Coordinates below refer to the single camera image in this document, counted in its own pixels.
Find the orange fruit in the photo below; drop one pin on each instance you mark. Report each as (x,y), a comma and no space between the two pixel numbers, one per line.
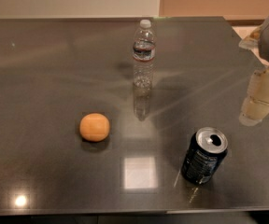
(94,127)

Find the dark blue pepsi can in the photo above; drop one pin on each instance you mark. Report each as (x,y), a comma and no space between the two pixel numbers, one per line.
(208,148)

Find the clear plastic water bottle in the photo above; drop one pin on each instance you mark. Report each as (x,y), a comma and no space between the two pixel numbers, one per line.
(144,49)

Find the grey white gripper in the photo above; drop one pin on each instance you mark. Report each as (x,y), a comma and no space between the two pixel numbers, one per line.
(256,107)

